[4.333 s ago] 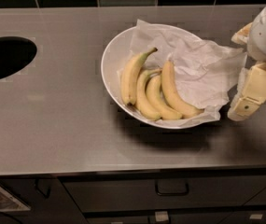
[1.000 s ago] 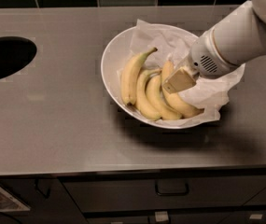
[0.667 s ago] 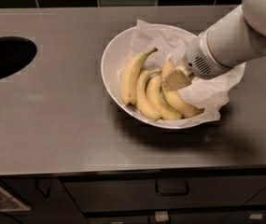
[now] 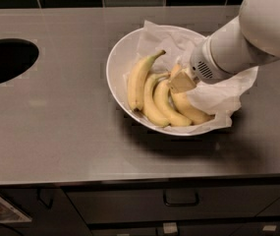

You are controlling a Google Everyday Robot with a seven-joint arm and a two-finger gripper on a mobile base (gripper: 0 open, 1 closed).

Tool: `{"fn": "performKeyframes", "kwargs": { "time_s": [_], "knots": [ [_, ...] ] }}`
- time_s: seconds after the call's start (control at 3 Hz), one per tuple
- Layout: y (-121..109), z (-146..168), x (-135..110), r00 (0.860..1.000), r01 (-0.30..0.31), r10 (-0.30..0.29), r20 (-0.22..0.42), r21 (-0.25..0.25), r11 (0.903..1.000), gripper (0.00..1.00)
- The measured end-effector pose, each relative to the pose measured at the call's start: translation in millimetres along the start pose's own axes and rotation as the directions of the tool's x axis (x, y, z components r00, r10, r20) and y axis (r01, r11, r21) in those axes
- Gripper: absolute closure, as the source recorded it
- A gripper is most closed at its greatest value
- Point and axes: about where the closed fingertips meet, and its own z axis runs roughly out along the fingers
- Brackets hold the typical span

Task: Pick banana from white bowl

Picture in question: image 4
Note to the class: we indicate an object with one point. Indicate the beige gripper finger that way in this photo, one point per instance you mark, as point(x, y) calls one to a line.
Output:
point(181, 81)

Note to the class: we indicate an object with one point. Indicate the white ceramic bowl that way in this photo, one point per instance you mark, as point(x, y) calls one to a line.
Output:
point(120, 69)

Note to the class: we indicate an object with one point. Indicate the crumpled white paper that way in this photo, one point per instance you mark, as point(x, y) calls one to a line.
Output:
point(218, 99)

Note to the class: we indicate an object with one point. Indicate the black centre drawer handle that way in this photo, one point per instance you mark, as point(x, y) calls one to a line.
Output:
point(177, 198)

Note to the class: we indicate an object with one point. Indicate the black left door handle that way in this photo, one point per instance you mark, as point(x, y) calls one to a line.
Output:
point(45, 197)

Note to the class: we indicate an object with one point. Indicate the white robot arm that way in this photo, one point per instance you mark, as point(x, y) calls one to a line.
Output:
point(251, 39)

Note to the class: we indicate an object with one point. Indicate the yellow banana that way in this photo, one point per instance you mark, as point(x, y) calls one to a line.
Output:
point(136, 80)
point(184, 106)
point(150, 110)
point(162, 102)

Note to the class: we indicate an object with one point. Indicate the dark centre drawer front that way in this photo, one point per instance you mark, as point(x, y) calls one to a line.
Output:
point(147, 205)

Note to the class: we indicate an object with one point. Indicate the dark left cabinet door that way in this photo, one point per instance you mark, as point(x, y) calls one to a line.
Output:
point(62, 220)

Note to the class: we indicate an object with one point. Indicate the black round sink hole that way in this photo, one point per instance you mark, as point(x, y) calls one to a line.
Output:
point(16, 56)

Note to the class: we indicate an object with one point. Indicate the white label at right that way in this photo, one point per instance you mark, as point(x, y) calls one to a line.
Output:
point(269, 228)

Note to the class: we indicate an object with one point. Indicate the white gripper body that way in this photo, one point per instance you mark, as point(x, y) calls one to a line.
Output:
point(200, 65)

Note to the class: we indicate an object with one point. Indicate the white label on lower drawer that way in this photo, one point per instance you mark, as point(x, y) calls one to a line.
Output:
point(170, 228)

